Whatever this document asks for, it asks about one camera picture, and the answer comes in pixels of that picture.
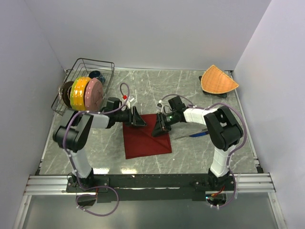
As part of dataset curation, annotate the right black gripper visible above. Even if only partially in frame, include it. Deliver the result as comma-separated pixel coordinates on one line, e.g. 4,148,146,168
151,111,179,137

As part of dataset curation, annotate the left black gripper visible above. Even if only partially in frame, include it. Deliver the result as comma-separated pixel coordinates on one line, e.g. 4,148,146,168
114,106,146,127

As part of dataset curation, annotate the dark red cloth napkin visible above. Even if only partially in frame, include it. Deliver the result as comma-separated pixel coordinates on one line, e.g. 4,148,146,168
122,114,172,159

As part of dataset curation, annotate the blue handled knife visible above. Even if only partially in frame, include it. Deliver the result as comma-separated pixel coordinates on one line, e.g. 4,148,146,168
175,128,209,140

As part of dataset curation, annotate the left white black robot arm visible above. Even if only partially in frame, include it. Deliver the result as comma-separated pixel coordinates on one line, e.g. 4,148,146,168
53,97,147,192

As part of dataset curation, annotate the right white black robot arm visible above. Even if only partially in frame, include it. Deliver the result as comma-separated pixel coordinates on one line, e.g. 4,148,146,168
152,96,244,190

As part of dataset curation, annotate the pink dotted plate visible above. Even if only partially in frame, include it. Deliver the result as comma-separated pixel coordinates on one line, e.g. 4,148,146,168
84,78,103,112

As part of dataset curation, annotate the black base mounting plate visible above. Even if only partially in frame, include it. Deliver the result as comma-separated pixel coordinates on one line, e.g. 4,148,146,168
66,174,234,203

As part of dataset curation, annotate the dark teal mug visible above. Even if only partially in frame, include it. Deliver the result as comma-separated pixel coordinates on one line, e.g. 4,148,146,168
88,71,106,84

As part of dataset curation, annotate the yellow green plate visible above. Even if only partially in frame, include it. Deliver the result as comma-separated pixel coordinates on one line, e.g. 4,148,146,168
70,76,90,111

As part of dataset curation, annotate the orange woven fan basket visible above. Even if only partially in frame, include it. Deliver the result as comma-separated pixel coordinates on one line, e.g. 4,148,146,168
201,65,239,94

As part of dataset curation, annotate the dark brown plate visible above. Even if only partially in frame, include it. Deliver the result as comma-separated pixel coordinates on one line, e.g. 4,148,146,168
58,81,74,108

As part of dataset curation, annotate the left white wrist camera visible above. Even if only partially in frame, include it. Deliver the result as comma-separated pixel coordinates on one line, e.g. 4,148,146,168
122,95,135,109

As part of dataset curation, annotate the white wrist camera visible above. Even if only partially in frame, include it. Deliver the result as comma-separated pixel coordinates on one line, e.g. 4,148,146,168
157,100,166,114
122,95,135,109

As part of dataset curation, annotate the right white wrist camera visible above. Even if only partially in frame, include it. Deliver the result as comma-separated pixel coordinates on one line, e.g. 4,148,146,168
157,100,166,114

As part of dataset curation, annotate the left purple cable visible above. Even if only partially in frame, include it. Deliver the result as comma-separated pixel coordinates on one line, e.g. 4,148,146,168
63,82,131,217

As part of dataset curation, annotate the black wire dish rack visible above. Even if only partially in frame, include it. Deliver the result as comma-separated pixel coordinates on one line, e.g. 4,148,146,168
51,58,115,115

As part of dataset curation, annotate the aluminium extrusion rail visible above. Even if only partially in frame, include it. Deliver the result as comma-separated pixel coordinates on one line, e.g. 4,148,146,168
24,173,275,196

